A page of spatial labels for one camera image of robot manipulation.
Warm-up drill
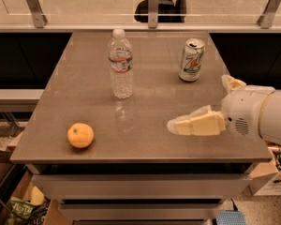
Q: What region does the middle metal railing post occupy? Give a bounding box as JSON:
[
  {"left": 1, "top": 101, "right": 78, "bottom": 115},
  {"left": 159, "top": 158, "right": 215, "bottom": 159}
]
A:
[{"left": 148, "top": 0, "right": 158, "bottom": 29}]

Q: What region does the grey cabinet with drawers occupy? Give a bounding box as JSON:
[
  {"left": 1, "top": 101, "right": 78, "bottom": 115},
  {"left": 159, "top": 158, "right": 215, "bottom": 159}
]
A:
[{"left": 11, "top": 32, "right": 271, "bottom": 225}]

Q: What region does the orange fruit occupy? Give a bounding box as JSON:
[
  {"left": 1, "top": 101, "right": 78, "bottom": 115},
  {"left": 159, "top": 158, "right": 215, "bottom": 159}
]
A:
[{"left": 67, "top": 123, "right": 95, "bottom": 148}]

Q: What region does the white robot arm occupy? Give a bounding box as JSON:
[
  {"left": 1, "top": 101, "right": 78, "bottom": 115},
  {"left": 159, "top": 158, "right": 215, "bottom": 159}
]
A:
[{"left": 167, "top": 75, "right": 281, "bottom": 145}]

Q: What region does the cardboard box at right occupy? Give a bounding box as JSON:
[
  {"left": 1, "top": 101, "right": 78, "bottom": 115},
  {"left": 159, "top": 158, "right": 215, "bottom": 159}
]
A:
[{"left": 249, "top": 142, "right": 281, "bottom": 196}]

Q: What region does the metal railing post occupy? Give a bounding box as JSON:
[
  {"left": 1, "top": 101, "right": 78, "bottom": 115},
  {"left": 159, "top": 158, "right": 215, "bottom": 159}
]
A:
[
  {"left": 148, "top": 0, "right": 158, "bottom": 29},
  {"left": 257, "top": 0, "right": 281, "bottom": 29},
  {"left": 25, "top": 0, "right": 48, "bottom": 28}
]

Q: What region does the right metal railing post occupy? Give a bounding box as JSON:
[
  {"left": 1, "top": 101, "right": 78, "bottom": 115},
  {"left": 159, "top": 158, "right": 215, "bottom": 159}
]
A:
[{"left": 257, "top": 0, "right": 281, "bottom": 29}]

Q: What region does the yellow sponge in box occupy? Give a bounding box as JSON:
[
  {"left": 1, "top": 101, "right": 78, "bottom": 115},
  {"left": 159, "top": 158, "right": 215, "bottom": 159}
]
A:
[{"left": 30, "top": 186, "right": 45, "bottom": 206}]

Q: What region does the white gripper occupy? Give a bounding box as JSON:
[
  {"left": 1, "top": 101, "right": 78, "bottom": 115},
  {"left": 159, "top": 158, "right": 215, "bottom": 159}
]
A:
[{"left": 167, "top": 75, "right": 275, "bottom": 141}]

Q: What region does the green white soda can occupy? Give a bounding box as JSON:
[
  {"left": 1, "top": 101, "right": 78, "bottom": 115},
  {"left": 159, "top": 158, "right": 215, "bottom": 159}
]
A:
[{"left": 178, "top": 38, "right": 205, "bottom": 83}]

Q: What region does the green snack bag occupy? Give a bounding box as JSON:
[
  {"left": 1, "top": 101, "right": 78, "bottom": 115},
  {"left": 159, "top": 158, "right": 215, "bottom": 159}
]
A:
[{"left": 4, "top": 197, "right": 50, "bottom": 225}]

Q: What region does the black office chair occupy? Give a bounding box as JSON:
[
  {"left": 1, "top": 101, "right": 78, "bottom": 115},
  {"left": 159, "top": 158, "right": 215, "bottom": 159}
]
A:
[{"left": 158, "top": 0, "right": 186, "bottom": 23}]

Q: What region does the clear plastic water bottle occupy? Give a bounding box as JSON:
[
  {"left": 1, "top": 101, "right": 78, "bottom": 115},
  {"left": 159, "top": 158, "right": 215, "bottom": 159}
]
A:
[{"left": 108, "top": 29, "right": 133, "bottom": 99}]

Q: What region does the left metal railing post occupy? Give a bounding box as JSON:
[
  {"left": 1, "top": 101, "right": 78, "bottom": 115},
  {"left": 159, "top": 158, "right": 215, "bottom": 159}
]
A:
[{"left": 25, "top": 0, "right": 48, "bottom": 28}]

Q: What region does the cardboard box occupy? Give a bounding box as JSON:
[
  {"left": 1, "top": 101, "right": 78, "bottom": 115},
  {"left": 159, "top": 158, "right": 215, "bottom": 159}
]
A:
[
  {"left": 249, "top": 142, "right": 281, "bottom": 196},
  {"left": 0, "top": 172, "right": 73, "bottom": 225}
]

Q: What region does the cardboard box at left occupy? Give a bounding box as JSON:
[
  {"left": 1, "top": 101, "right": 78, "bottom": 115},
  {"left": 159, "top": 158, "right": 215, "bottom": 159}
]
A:
[{"left": 0, "top": 172, "right": 73, "bottom": 225}]

